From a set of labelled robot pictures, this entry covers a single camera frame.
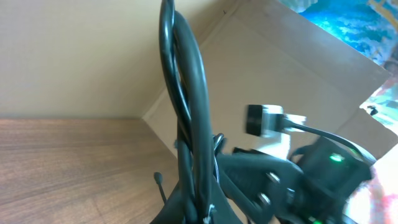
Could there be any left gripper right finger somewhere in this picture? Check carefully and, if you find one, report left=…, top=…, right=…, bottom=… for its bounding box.
left=205, top=180, right=242, bottom=224

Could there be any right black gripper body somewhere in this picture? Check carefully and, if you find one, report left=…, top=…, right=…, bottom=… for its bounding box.
left=248, top=152, right=305, bottom=223

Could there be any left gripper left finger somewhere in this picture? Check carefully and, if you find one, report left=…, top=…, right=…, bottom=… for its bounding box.
left=150, top=183, right=193, bottom=224

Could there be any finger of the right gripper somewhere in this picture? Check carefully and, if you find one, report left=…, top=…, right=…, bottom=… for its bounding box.
left=216, top=154, right=279, bottom=223

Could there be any black usb cable bundle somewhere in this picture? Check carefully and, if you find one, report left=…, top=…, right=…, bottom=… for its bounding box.
left=153, top=0, right=225, bottom=224

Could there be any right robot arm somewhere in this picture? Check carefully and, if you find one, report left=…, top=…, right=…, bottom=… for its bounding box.
left=217, top=137, right=373, bottom=223

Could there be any brown cardboard box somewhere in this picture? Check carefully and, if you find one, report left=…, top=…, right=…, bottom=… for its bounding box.
left=142, top=0, right=398, bottom=159

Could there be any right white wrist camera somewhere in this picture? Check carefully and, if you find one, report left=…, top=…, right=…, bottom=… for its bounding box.
left=244, top=105, right=307, bottom=159

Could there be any right camera black cable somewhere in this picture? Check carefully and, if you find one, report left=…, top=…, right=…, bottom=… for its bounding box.
left=282, top=119, right=374, bottom=164

